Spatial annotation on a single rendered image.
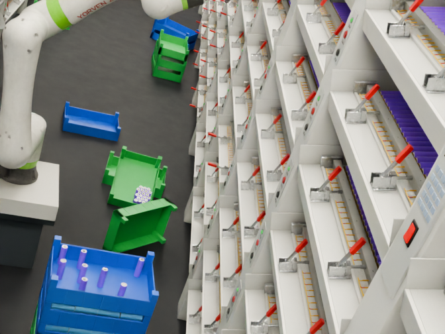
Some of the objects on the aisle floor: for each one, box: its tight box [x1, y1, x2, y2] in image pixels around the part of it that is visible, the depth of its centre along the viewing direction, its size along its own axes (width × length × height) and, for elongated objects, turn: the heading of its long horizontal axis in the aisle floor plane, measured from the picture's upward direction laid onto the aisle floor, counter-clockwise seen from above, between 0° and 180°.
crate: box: [103, 197, 177, 252], centre depth 305 cm, size 8×30×20 cm, turn 105°
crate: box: [107, 146, 162, 207], centre depth 340 cm, size 30×20×8 cm
